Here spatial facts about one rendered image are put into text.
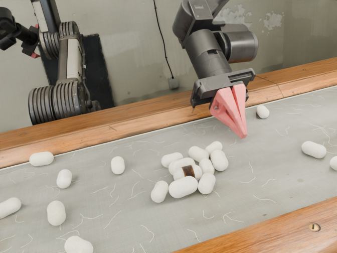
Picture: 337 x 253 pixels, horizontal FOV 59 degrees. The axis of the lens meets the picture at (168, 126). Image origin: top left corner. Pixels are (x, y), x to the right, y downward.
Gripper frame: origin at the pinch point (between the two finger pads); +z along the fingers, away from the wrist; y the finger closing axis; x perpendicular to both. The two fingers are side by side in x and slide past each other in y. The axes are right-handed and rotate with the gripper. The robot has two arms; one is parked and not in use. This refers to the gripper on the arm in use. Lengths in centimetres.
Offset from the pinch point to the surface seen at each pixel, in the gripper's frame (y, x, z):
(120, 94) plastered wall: -2, 168, -126
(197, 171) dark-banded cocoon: -10.3, -4.5, 5.4
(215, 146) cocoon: -5.4, -1.2, 1.6
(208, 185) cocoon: -10.0, -6.2, 8.0
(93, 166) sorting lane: -23.2, 4.1, -2.5
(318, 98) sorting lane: 21.0, 6.4, -5.4
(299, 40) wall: 156, 143, -124
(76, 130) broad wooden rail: -25.1, 8.5, -11.8
